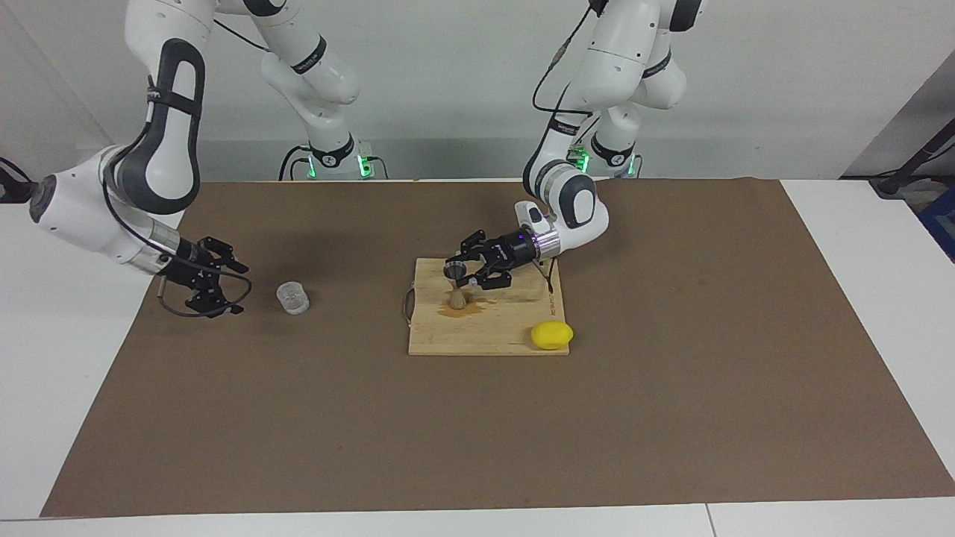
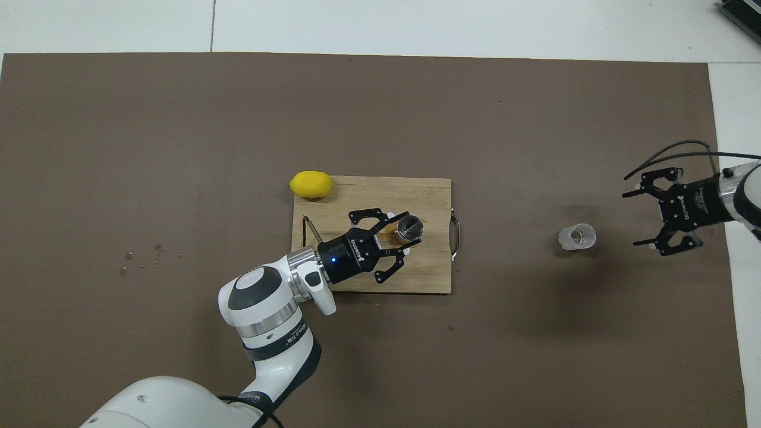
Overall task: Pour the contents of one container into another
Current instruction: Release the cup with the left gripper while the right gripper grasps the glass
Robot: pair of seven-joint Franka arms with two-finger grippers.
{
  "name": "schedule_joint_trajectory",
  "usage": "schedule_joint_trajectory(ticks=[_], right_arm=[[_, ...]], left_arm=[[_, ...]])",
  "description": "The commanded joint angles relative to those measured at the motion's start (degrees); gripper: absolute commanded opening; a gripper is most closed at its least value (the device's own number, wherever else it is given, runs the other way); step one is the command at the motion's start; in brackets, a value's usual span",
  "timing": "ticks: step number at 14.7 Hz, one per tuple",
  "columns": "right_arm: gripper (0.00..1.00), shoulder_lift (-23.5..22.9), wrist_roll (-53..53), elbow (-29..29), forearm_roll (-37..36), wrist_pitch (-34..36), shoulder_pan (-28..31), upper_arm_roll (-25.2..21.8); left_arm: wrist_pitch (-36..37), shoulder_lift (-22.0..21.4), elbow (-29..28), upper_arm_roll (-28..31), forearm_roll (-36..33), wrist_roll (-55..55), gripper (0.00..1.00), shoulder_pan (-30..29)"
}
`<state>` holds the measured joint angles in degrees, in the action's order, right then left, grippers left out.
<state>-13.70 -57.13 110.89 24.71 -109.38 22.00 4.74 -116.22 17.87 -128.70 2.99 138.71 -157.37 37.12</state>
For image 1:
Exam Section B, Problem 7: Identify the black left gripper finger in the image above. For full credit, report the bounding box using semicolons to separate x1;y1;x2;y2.
445;231;492;271
457;265;514;291

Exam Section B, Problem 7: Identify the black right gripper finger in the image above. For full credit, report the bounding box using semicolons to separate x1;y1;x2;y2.
198;236;250;274
184;287;245;319

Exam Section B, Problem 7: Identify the steel double jigger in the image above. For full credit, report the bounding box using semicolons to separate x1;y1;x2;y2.
445;259;469;311

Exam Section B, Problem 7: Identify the small clear plastic cup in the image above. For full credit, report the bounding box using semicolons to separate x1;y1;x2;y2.
276;281;310;316

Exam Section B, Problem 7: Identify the wooden cutting board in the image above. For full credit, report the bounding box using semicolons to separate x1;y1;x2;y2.
403;258;570;357

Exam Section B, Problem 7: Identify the yellow lemon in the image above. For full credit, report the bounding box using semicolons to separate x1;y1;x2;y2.
530;321;574;351

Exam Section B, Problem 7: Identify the large brown table mat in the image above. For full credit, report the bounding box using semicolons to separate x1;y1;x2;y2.
40;178;955;518

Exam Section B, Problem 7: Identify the black stand leg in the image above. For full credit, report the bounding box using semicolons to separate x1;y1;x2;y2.
873;119;955;198

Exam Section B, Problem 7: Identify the blue floor object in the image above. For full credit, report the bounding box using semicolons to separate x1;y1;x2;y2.
919;186;955;263

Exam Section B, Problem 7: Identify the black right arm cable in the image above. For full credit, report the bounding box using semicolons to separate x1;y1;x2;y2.
103;19;269;319

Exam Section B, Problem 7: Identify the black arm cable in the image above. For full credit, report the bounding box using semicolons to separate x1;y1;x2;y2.
103;19;269;319
532;0;599;293

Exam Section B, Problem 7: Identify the black right base cable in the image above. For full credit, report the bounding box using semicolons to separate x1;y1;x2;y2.
279;145;313;181

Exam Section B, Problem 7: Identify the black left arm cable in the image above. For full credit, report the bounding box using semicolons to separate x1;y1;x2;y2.
532;0;599;293

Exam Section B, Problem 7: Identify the black clamp bracket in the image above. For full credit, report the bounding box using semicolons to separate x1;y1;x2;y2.
0;157;37;204

